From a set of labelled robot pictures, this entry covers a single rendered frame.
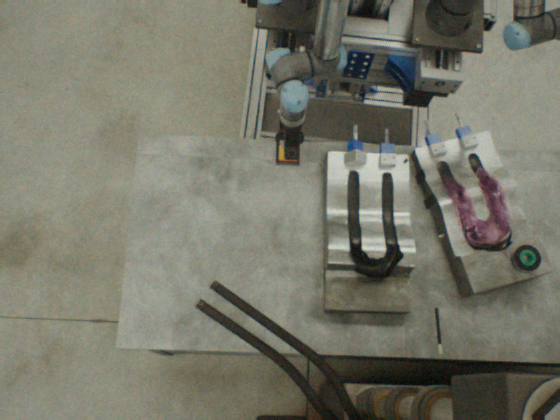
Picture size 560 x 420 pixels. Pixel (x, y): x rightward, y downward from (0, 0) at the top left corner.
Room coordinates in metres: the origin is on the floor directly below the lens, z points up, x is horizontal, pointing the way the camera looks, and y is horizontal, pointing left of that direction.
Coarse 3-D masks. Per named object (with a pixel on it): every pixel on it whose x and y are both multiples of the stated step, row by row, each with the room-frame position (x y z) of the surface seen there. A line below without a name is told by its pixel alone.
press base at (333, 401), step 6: (324, 390) 0.04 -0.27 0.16; (330, 390) 0.04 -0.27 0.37; (324, 396) 0.02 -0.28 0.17; (330, 396) 0.02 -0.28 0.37; (336, 396) 0.02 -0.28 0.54; (324, 402) -0.01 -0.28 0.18; (330, 402) 0.00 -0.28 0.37; (336, 402) 0.00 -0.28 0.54; (330, 408) -0.02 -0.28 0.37; (336, 408) -0.02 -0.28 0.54; (342, 408) -0.01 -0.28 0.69; (336, 414) -0.04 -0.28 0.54; (342, 414) -0.03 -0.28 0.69
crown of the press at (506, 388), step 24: (456, 384) 0.05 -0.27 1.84; (480, 384) 0.05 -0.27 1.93; (504, 384) 0.05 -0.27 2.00; (528, 384) 0.05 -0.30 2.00; (552, 384) 0.05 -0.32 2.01; (456, 408) 0.02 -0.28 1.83; (480, 408) 0.02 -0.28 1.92; (504, 408) 0.02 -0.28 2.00; (528, 408) 0.03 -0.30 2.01; (552, 408) 0.03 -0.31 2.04
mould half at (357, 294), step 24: (336, 168) 0.70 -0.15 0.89; (360, 168) 0.72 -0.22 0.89; (384, 168) 0.73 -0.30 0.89; (408, 168) 0.74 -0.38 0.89; (336, 192) 0.62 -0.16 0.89; (360, 192) 0.64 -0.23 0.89; (408, 192) 0.66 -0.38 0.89; (336, 216) 0.55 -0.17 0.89; (360, 216) 0.56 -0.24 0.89; (408, 216) 0.58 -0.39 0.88; (336, 240) 0.46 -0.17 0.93; (384, 240) 0.48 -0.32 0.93; (408, 240) 0.49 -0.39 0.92; (336, 264) 0.39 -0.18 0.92; (408, 264) 0.42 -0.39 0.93; (336, 288) 0.33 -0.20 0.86; (360, 288) 0.34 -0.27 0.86; (384, 288) 0.35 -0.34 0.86; (408, 288) 0.36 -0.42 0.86; (360, 312) 0.27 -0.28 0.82; (384, 312) 0.28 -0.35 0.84; (408, 312) 0.29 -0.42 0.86
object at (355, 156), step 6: (354, 126) 0.85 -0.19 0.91; (354, 132) 0.83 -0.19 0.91; (354, 138) 0.81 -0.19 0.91; (348, 144) 0.78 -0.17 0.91; (354, 144) 0.78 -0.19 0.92; (360, 144) 0.79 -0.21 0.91; (348, 150) 0.76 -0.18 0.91; (354, 150) 0.75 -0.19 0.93; (360, 150) 0.77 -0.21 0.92; (348, 156) 0.74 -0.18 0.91; (354, 156) 0.73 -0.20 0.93; (360, 156) 0.74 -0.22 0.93; (366, 156) 0.75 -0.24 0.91; (348, 162) 0.72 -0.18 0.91; (354, 162) 0.72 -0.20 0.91; (360, 162) 0.73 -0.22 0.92; (366, 162) 0.73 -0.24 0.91
